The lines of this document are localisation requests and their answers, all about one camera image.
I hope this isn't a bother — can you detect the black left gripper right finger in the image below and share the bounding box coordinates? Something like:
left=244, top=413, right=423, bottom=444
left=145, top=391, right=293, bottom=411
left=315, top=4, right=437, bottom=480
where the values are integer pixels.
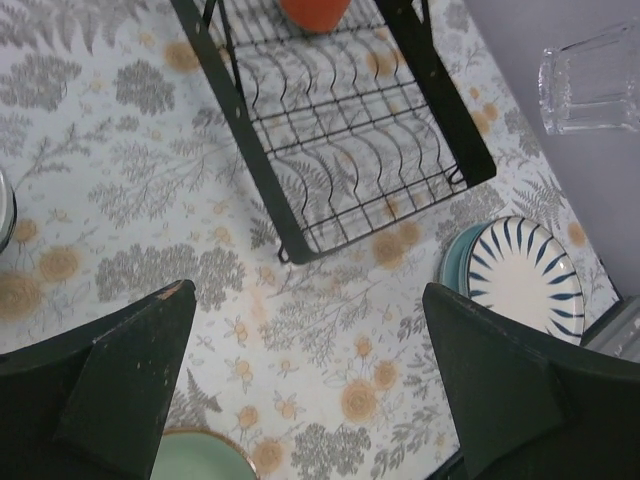
left=422, top=283, right=639, bottom=479

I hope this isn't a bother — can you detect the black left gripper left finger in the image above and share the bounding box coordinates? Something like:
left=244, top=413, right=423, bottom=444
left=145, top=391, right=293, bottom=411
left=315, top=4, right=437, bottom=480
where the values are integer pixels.
left=1, top=280, right=196, bottom=479

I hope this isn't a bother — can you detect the clear faceted glass tumbler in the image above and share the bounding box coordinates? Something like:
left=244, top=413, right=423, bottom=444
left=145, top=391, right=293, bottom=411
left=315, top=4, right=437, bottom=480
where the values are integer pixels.
left=538, top=17, right=639, bottom=135

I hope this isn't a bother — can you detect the black wire dish rack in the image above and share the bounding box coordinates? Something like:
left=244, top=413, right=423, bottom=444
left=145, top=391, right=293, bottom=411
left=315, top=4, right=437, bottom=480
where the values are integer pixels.
left=173, top=1, right=496, bottom=265

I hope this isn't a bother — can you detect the orange ceramic mug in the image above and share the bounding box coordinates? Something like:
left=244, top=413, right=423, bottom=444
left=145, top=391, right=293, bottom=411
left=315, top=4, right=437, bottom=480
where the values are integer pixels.
left=279, top=0, right=351, bottom=33

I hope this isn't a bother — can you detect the green celadon bowl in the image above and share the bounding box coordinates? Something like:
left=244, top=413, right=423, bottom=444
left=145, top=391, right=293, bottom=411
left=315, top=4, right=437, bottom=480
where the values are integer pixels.
left=150, top=429, right=259, bottom=480

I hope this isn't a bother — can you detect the blue striped white plate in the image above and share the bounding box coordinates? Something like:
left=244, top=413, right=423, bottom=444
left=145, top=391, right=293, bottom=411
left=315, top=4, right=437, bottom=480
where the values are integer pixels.
left=459, top=216, right=585, bottom=345

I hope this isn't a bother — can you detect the floral table mat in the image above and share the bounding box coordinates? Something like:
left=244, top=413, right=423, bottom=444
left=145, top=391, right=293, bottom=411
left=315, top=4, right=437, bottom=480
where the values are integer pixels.
left=1, top=1, right=618, bottom=479

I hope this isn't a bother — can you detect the aluminium frame rail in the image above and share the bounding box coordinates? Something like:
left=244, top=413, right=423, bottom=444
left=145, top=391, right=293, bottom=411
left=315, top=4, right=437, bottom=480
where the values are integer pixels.
left=581, top=296, right=639, bottom=363

